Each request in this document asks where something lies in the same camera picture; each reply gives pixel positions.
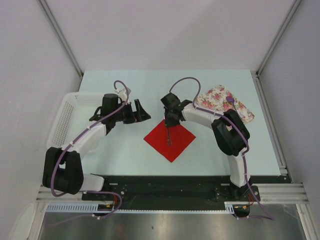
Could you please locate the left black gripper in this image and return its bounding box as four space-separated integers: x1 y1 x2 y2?
112 99 150 125

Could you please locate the red paper napkin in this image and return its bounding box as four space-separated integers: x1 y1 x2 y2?
144 119 196 163

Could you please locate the iridescent fork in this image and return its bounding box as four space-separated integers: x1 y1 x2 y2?
164 113 173 147

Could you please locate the iridescent spoon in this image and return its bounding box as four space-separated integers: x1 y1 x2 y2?
226 95 248 119

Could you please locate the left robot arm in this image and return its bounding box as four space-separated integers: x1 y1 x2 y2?
42 93 151 200

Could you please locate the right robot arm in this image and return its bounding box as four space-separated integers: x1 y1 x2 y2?
160 92 258 201

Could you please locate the floral tray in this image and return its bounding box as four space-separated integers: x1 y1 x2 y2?
195 84 255 125

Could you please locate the white plastic basket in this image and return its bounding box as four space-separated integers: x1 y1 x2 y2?
46 92 104 149

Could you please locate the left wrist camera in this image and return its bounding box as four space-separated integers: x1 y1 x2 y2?
114 87 131 102

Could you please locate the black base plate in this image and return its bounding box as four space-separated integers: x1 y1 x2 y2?
77 175 291 211

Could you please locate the white cable duct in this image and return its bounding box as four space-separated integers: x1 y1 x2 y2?
46 201 251 215

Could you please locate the right aluminium frame post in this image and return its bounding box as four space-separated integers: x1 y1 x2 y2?
255 0 304 77

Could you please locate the aluminium frame post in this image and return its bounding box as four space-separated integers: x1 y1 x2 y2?
36 0 84 79
255 0 304 77

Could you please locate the left aluminium frame post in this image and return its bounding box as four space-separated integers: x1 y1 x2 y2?
36 0 84 79

